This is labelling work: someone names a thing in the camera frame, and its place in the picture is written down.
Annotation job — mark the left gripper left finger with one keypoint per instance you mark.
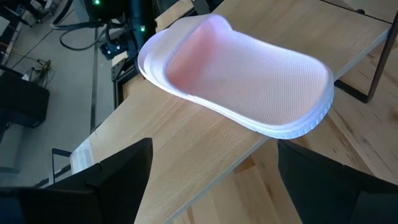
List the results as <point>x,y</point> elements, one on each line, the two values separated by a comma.
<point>124,180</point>

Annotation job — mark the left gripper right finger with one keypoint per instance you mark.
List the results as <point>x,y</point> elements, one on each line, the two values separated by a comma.
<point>317,193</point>

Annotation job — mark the wooden shelf black metal frame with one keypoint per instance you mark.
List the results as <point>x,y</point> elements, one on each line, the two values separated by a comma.
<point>186,140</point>

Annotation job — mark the pink rubber slide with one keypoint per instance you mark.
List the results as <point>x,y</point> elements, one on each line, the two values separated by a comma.
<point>248,81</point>

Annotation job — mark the black equipment case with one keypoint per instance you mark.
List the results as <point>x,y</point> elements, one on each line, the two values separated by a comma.
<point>21,99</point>

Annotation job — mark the black aluminium table frame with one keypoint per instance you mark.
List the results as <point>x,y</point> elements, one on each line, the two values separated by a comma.
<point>119,71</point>

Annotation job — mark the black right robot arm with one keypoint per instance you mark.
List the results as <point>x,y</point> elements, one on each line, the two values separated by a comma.
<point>136,15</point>

